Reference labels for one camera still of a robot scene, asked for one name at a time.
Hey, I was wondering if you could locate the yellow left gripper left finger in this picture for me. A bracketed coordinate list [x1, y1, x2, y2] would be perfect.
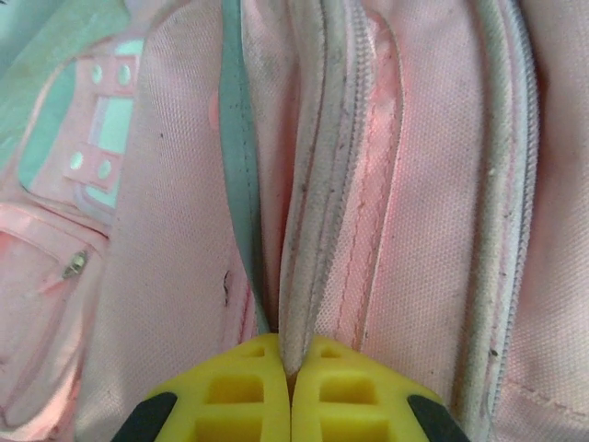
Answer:
[117, 332, 293, 442]

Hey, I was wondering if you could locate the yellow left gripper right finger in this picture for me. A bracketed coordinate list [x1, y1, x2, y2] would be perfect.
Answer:
[291, 334, 471, 442]

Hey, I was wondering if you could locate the pink backpack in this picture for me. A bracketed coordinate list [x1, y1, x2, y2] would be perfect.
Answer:
[0, 0, 589, 442]

